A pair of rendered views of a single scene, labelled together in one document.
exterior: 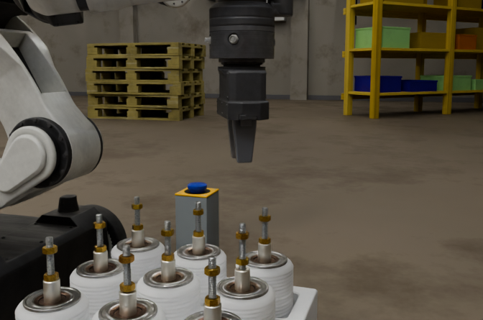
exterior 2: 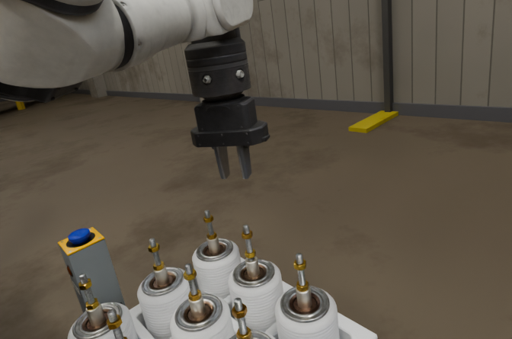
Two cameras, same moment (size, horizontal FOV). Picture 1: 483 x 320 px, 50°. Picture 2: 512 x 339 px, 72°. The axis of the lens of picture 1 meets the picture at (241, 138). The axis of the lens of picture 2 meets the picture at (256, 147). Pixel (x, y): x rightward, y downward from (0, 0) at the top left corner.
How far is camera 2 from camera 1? 0.60 m
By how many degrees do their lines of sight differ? 58
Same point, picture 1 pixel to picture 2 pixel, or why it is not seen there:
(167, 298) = (226, 324)
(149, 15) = not seen: outside the picture
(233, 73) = (246, 104)
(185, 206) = (84, 259)
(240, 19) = (241, 55)
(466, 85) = not seen: hidden behind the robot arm
